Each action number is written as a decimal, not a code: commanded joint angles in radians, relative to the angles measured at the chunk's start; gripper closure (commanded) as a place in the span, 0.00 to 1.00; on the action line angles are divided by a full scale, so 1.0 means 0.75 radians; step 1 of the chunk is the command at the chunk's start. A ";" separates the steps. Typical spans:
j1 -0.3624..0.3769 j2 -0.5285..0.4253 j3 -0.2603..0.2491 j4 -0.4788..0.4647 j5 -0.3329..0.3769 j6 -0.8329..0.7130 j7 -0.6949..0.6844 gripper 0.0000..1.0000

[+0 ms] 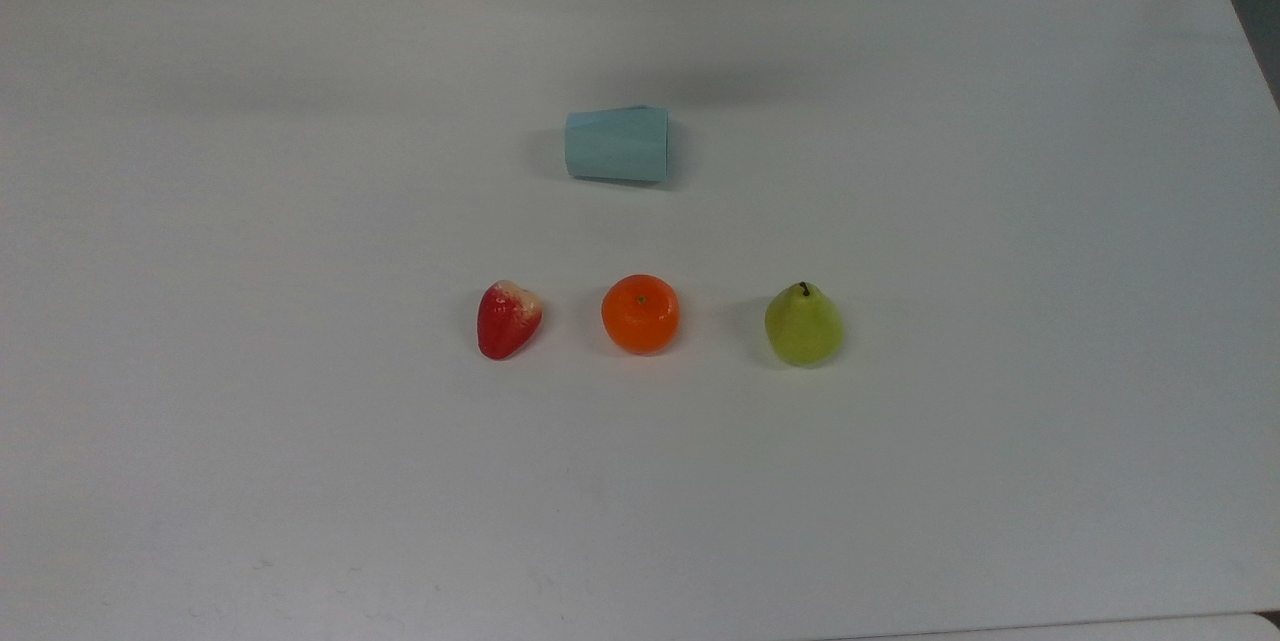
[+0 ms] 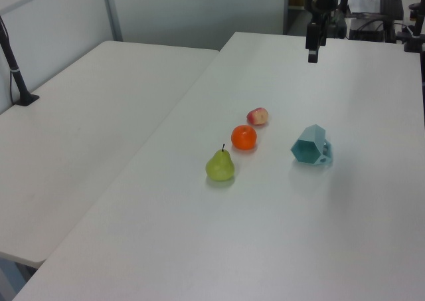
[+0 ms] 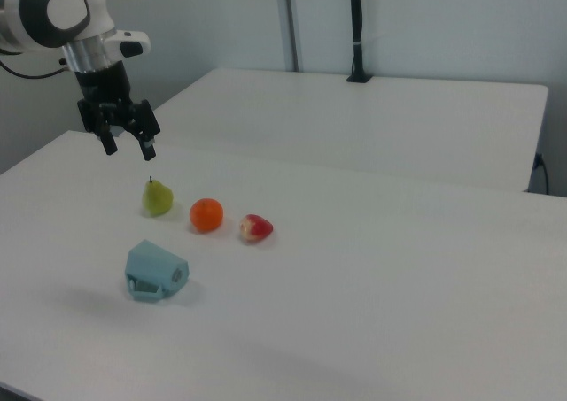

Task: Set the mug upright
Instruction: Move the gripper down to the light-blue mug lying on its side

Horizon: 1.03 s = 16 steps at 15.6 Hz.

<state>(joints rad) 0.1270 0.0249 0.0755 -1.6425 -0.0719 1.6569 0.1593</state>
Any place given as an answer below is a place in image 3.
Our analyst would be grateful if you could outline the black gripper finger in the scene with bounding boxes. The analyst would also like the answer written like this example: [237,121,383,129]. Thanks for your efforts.
[138,135,158,162]
[99,130,120,157]

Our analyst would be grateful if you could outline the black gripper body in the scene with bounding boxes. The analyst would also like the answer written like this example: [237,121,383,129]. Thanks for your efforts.
[74,59,161,143]

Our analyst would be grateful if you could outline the light blue mug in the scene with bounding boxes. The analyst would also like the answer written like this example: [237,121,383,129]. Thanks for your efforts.
[124,239,190,305]

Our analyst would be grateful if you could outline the green pear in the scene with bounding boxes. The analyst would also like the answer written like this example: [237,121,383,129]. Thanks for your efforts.
[141,175,174,218]

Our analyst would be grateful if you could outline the orange fruit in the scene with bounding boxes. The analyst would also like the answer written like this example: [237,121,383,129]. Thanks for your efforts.
[189,197,225,234]

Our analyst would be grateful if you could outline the red apple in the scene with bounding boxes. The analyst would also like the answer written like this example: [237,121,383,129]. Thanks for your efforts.
[239,213,275,245]

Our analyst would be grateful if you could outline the white back table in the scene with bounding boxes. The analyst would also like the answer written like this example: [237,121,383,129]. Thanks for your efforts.
[150,67,550,193]

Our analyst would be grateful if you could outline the black pole with base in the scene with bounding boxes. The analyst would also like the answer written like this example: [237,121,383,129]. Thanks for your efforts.
[346,0,373,84]

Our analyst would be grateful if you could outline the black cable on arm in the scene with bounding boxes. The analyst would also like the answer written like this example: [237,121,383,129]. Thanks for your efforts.
[0,49,72,80]

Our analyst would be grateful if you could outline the grey wall profile strip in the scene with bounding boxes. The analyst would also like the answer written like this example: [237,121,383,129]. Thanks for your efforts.
[282,0,299,72]

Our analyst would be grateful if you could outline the black cable at wall socket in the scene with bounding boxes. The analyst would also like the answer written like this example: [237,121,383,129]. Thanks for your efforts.
[534,152,550,196]

